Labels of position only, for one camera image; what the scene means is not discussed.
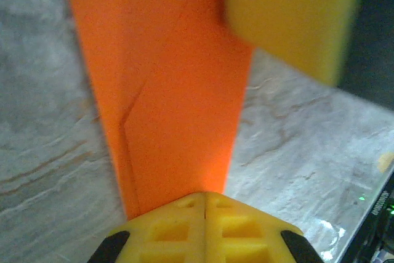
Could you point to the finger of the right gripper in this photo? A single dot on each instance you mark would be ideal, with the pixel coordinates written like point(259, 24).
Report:
point(292, 13)

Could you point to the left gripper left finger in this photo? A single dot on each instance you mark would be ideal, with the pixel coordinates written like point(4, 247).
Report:
point(160, 238)

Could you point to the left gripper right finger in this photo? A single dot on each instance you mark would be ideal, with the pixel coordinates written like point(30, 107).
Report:
point(246, 244)

